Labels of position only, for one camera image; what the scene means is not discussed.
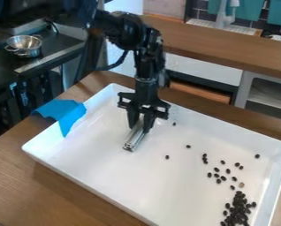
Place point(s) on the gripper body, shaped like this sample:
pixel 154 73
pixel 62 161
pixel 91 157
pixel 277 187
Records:
pixel 146 94

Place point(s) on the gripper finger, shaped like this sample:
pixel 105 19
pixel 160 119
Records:
pixel 148 122
pixel 133 117

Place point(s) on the silver metal bar tool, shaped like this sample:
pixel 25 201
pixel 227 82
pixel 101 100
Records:
pixel 133 138

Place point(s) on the pile of dark bits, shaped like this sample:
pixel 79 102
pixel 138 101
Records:
pixel 233 188

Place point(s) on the white tray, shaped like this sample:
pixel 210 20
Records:
pixel 146 164

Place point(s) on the blue cloth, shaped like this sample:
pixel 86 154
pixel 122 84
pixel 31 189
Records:
pixel 62 111

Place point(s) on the wooden counter with white cabinets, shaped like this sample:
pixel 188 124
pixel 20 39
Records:
pixel 225 58

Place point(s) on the black table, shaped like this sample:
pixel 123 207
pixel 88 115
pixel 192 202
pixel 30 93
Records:
pixel 28 58

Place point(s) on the silver pot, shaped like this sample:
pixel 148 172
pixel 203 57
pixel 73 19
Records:
pixel 25 44

